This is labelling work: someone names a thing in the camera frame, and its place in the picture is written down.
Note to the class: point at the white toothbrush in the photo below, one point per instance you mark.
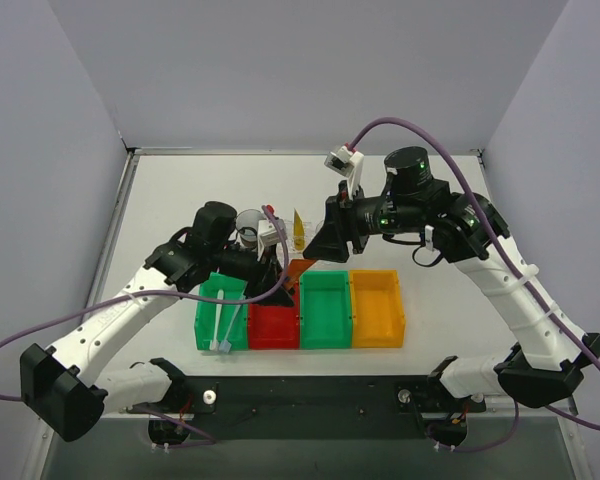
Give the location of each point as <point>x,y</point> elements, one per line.
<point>214,341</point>

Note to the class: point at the left green bin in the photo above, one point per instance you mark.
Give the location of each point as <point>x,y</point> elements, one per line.
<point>204,320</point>

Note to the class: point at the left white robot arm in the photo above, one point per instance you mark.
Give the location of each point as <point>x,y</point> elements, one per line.
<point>64,383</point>

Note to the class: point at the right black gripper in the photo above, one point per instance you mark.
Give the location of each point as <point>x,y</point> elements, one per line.
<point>347,226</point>

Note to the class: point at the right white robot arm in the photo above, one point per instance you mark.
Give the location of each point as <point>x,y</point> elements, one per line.
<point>546,363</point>

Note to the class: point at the right green bin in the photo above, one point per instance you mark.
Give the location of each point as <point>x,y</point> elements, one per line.
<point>325,310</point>

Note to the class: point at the orange toothpaste tube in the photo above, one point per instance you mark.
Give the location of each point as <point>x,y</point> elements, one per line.
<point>297,267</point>

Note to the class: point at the yellow bin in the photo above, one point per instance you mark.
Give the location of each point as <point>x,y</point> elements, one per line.
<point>377,309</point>

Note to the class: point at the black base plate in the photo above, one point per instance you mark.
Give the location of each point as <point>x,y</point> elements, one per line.
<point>389,407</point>

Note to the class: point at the aluminium frame rail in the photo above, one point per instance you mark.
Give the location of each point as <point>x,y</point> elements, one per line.
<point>431,393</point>

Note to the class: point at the green bin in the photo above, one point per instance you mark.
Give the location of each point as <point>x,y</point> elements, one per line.
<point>325,310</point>
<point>204,320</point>

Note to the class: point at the clear textured holder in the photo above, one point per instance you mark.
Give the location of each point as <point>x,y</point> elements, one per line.
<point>309,229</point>

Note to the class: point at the red bin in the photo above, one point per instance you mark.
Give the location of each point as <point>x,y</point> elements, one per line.
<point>274,327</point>

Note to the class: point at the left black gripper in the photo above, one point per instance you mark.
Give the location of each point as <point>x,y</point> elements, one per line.
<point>262,270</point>

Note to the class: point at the yellow toothpaste tube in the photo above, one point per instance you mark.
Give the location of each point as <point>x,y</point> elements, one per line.
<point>299,234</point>

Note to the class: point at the dark smoky plastic cup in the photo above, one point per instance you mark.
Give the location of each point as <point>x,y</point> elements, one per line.
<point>247,223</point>

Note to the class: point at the light blue toothbrush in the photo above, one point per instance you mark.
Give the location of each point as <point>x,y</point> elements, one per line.
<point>235,333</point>

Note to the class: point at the clear plastic cup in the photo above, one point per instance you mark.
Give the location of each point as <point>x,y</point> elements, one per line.
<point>318,227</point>

